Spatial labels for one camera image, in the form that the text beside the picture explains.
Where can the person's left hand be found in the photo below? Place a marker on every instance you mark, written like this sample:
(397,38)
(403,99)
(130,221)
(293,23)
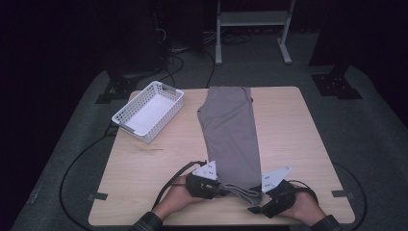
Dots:
(178,202)

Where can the grey shirt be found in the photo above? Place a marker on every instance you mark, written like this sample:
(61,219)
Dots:
(231,138)

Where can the black stand base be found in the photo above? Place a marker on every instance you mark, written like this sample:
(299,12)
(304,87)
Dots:
(118,86)
(335,85)

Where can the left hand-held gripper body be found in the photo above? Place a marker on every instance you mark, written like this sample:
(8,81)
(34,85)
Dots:
(202,186)

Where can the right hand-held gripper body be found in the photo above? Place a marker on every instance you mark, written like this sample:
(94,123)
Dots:
(279,199)

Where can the grey tape strip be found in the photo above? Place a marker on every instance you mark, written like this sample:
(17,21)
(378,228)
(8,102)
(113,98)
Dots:
(342,193)
(97,196)

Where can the white plastic basket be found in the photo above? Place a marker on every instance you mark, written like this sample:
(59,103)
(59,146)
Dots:
(150,109)

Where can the white metal stand frame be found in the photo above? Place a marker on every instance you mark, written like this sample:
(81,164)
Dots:
(253,18)

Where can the person's right hand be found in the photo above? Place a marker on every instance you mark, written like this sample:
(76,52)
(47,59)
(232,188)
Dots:
(306,210)

